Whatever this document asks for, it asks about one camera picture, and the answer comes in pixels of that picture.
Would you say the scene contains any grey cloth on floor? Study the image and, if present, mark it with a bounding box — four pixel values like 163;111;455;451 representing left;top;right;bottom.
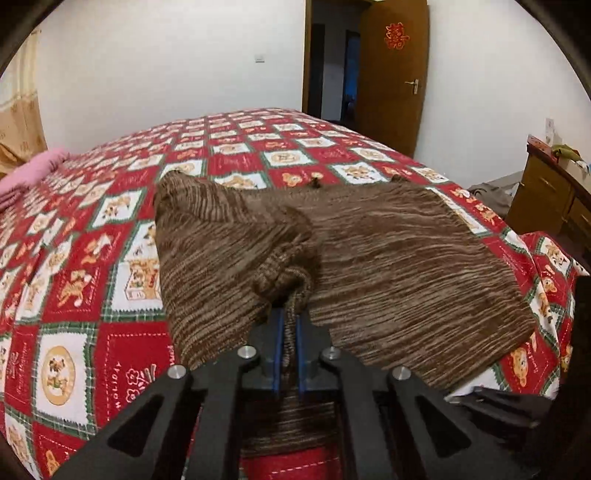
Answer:
467;182;514;213

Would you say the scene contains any pink folded blanket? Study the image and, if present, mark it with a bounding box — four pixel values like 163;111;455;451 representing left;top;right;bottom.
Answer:
0;148;70;210

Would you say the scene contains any flat red box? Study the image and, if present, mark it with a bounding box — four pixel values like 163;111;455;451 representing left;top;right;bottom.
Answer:
526;135;559;162

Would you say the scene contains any red printed bed sheet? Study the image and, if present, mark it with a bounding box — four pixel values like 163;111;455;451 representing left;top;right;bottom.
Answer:
0;107;591;480

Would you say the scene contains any green cloth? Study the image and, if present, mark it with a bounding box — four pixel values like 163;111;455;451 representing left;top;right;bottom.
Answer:
551;144;583;162

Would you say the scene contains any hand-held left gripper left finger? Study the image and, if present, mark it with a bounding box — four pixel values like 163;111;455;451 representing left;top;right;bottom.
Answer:
51;309;284;480

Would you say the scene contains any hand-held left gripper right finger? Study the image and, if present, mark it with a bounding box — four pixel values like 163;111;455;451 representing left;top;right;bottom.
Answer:
295;311;541;480

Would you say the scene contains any brown knitted sweater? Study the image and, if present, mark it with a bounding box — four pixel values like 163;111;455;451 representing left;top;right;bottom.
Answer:
152;170;539;460

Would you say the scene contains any brown wooden door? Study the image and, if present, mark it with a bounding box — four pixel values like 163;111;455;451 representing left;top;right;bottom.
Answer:
355;0;430;158

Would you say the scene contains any beige patterned curtain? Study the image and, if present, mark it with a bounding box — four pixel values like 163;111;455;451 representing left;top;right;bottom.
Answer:
0;30;48;174

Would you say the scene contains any brown wooden dresser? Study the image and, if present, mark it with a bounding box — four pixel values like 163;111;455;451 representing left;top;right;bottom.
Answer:
505;143;591;278

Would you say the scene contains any brown door frame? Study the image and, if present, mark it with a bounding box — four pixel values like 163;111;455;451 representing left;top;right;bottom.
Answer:
302;0;365;121

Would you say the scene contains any red paper door decoration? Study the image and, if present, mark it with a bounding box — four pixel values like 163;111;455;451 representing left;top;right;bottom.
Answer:
383;22;407;49

